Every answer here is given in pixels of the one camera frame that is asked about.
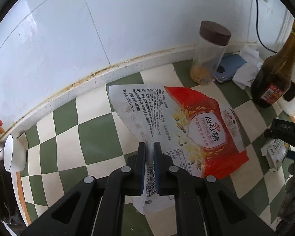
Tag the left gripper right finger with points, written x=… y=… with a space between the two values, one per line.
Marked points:
x=204 y=206

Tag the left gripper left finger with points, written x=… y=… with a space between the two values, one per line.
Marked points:
x=94 y=206

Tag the red white sugar bag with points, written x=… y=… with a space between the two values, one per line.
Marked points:
x=199 y=134

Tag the small white carton box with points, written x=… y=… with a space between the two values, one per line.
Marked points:
x=274 y=150

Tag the brown sauce bottle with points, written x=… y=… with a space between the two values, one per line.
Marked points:
x=274 y=77

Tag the white crumpled paper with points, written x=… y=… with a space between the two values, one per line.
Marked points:
x=246 y=74

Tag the white ceramic bowl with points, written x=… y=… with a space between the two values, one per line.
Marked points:
x=14 y=155

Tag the clear jar brown lid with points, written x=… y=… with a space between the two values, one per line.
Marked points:
x=213 y=41

